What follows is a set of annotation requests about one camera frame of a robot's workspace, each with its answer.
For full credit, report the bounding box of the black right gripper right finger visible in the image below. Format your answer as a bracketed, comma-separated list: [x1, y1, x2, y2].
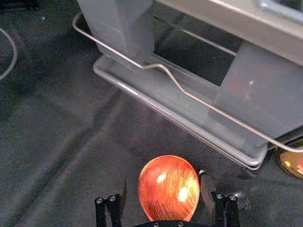
[198, 168, 241, 227]

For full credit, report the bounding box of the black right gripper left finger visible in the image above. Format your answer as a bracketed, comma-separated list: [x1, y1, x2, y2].
[94, 179, 129, 227]

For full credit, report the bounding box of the red-brown wooden spoon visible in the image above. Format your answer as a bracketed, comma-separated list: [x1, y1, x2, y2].
[138, 155, 200, 223]

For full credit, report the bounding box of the round brown glossy dish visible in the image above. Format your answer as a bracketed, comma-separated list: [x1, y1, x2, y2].
[274, 143, 303, 179]

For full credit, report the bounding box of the black table cloth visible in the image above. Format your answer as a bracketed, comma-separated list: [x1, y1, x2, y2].
[0, 0, 303, 227]

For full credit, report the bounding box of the grey rack with steel bars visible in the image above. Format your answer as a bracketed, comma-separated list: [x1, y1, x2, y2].
[72, 0, 303, 153]

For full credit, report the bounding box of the grey plastic drip tray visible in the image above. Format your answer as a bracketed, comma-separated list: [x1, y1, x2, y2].
[93, 55, 269, 171]

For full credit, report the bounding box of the thin grey cable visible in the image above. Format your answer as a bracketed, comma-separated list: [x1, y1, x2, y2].
[0, 27, 18, 81]

